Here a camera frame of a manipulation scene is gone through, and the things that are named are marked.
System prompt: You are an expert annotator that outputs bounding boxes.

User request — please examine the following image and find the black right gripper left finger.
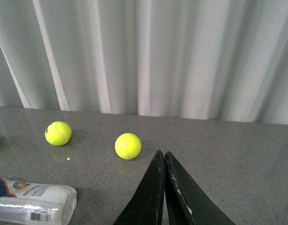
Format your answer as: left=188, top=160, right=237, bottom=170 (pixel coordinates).
left=114, top=150, right=166, bottom=225

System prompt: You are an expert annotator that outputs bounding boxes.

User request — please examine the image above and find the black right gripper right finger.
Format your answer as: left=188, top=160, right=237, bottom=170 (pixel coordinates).
left=165, top=152, right=234, bottom=225

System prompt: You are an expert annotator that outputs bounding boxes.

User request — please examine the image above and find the clear tennis ball can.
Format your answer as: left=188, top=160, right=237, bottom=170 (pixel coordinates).
left=0, top=178, right=77, bottom=225

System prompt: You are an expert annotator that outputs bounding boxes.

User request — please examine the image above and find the plain yellow tennis ball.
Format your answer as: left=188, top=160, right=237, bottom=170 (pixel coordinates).
left=115, top=133, right=142, bottom=160

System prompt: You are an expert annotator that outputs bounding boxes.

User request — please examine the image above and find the far yellow tennis ball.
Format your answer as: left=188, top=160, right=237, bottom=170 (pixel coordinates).
left=45, top=121, right=72, bottom=146

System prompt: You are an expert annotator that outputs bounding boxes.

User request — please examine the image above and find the white pleated curtain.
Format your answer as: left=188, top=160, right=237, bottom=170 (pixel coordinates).
left=0, top=0, right=288, bottom=125

